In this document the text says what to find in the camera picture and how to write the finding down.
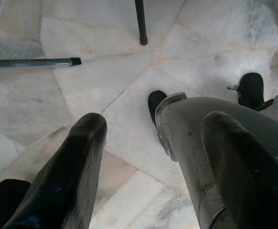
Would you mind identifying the black garment with red collar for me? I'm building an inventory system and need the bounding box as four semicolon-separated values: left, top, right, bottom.
0;178;32;229

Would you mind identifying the silver metal clothes rack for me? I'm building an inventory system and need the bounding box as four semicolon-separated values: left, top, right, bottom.
0;56;82;72

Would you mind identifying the marble-print folding table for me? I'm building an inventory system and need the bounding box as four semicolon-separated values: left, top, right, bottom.
134;0;278;46

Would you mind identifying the grey right robot leg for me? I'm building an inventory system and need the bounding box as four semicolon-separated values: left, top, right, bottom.
227;72;278;127

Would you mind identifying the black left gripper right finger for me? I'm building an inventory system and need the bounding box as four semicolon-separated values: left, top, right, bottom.
200;111;278;229

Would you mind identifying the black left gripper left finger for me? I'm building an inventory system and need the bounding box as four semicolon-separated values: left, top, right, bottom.
2;112;108;229

